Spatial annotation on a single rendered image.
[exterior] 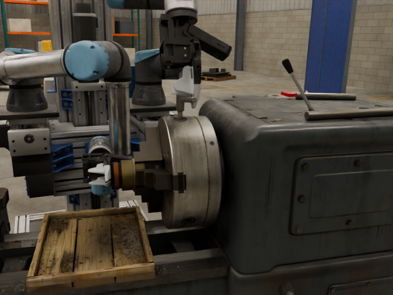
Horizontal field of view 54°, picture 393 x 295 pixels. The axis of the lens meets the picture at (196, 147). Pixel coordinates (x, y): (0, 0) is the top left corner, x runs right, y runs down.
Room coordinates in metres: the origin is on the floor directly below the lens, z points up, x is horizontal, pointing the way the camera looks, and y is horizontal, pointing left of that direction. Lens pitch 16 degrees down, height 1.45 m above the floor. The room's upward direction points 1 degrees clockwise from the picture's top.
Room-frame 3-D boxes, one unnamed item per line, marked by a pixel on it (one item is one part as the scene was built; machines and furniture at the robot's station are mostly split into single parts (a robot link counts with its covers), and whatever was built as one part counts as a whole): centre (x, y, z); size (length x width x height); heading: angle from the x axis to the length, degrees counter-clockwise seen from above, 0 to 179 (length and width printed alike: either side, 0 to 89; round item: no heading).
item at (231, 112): (1.16, -0.34, 1.06); 0.59 x 0.48 x 0.39; 104
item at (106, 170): (0.99, 0.26, 1.10); 0.09 x 0.06 x 0.03; 14
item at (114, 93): (1.36, 0.28, 1.19); 0.12 x 0.11 x 0.49; 70
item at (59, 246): (0.98, 0.29, 0.89); 0.36 x 0.30 x 0.04; 14
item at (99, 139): (1.25, 0.32, 1.08); 0.11 x 0.08 x 0.09; 14
